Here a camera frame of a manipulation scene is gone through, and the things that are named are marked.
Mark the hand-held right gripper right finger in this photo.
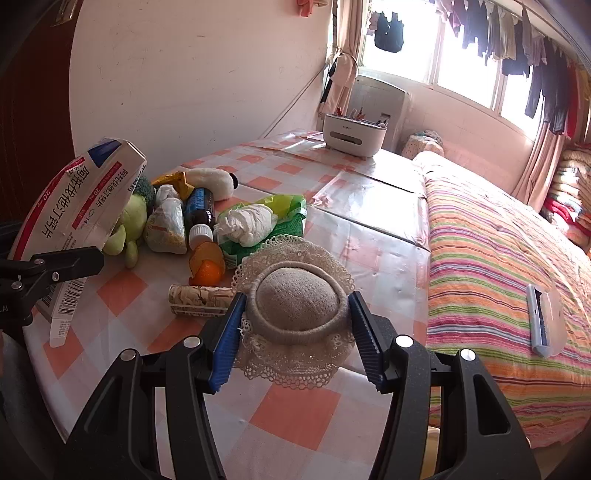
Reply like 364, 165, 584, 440
347, 290, 541, 480

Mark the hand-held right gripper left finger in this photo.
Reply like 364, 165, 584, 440
53, 291, 250, 480

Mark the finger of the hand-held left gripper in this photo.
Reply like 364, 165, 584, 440
0, 246, 106, 297

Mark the white red medicine box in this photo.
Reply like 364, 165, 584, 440
8, 137, 148, 348

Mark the beige knitted lace hat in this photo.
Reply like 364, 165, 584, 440
231, 234, 357, 385

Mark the brown bottle blue label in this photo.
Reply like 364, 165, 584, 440
184, 187, 217, 250

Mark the yellow foil wrapper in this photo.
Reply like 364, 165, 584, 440
151, 171, 197, 201

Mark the beige patterned tube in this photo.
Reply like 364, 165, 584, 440
167, 284, 235, 318

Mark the green plush toy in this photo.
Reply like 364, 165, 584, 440
102, 175, 155, 269

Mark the clear noodle packet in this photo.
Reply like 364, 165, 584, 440
144, 198, 189, 254

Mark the crumpled white tissue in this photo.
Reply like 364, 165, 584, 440
213, 204, 279, 247

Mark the small clear plastic packet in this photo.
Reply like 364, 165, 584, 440
154, 184, 181, 208

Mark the striped bed sheet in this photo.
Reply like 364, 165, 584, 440
413, 152, 591, 448

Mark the orange checked tablecloth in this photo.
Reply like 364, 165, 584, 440
23, 129, 432, 480

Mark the green plastic wrapper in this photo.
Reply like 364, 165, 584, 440
217, 194, 308, 268

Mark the white plush toy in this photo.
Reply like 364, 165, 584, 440
185, 167, 240, 202

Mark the dark wooden wardrobe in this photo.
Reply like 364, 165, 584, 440
0, 0, 84, 222

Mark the dotted cloth bundle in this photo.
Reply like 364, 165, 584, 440
401, 131, 445, 160

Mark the white desk organizer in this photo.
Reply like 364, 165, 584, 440
322, 107, 387, 160

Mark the white air cooler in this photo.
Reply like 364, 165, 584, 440
348, 76, 413, 155

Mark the stack of folded quilts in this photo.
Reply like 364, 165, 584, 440
540, 143, 591, 254

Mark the pink curtain with tieback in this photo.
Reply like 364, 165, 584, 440
318, 0, 370, 132

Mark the white window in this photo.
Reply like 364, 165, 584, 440
360, 0, 555, 134

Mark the row of hanging clothes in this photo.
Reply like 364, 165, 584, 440
365, 0, 591, 137

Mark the white wall cable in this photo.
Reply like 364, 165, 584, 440
261, 58, 335, 139

